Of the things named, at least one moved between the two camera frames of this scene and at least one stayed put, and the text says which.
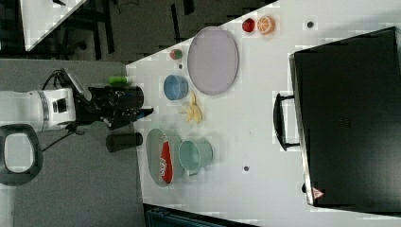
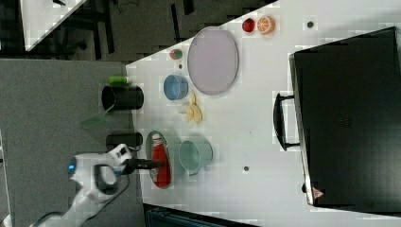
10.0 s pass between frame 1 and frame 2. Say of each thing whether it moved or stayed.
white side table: stayed
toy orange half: stayed
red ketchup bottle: moved
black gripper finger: moved
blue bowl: stayed
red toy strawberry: stayed
